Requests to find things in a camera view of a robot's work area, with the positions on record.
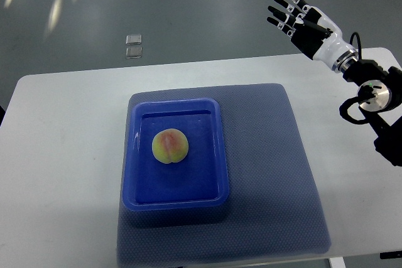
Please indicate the lower metal floor plate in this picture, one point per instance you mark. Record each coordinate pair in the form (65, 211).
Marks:
(134, 52)

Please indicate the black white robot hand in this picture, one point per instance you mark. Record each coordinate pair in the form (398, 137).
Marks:
(312, 32)

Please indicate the upper metal floor plate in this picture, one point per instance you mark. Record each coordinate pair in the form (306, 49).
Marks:
(134, 39)

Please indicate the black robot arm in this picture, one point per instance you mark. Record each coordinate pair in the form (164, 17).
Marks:
(379, 91)

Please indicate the blue grey table mat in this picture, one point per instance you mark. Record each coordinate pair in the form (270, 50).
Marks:
(273, 208)

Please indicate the metal floor plate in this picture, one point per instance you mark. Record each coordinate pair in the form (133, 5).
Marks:
(134, 39)
(134, 52)

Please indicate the blue plastic tray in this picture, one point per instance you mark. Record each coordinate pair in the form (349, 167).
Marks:
(200, 180)

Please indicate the yellow red peach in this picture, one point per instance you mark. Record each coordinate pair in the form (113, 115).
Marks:
(170, 146)

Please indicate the white table leg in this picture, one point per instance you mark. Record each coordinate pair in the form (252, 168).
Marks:
(337, 262)

